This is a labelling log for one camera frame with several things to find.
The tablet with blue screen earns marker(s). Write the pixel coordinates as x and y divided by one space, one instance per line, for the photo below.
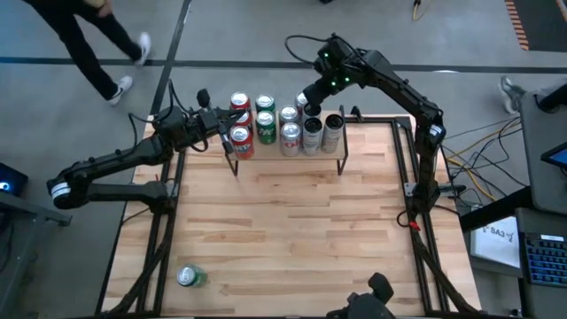
559 156

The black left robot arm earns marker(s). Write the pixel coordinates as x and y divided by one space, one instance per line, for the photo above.
111 164

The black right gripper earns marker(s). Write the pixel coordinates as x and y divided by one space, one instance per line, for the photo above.
341 71

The backlit black keyboard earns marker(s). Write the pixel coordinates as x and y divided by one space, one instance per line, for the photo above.
547 261

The wooden shelf black metal legs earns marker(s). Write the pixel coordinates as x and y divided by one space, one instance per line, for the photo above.
268 153

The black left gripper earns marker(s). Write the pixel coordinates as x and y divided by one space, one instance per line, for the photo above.
208 124

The grey desk panel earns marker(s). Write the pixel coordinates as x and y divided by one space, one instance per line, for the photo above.
545 190

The grey metal side table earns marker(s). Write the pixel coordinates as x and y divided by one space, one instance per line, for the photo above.
40 212

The white paper sign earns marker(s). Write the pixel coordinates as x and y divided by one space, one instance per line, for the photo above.
496 243

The green Sprite can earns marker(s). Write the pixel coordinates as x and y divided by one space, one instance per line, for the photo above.
266 133
187 275
265 102

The slim Celsius Arctic Vibe can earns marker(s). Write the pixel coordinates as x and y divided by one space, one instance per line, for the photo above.
313 113
312 142
331 139

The red Fanta strawberry can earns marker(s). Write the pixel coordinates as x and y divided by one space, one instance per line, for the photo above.
239 99
247 120
243 148

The black aluminium frame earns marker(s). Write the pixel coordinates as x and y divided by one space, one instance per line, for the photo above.
403 120

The black mat orange striped edge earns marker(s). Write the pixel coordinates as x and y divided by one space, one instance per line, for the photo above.
545 26

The black desk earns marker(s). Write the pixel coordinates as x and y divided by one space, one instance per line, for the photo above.
469 221

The black device with blue light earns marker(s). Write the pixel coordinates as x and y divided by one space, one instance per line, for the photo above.
15 177

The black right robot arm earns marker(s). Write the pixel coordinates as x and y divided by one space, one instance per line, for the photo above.
412 99

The silver metal frame bracket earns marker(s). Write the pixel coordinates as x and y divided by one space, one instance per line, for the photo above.
409 189

